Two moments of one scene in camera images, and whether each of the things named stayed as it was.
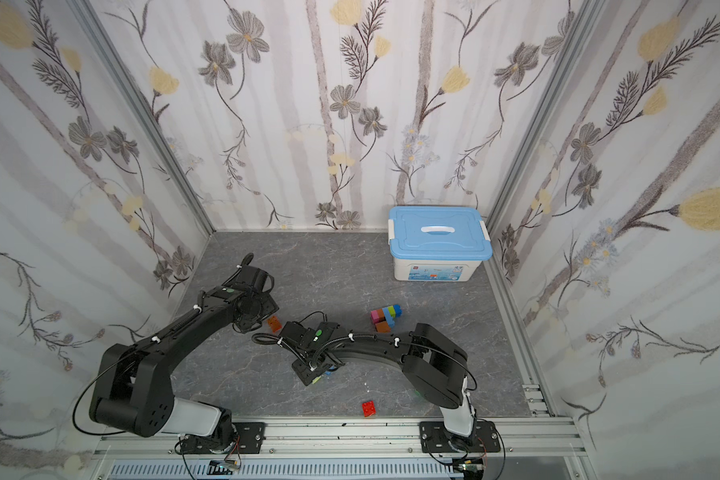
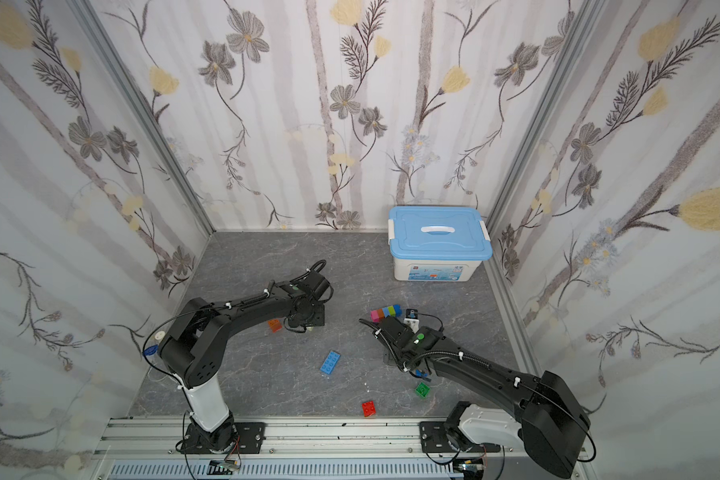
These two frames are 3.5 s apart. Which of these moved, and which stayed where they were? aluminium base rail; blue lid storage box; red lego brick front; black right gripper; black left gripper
Moved: black right gripper; black left gripper
Stayed: red lego brick front; blue lid storage box; aluminium base rail
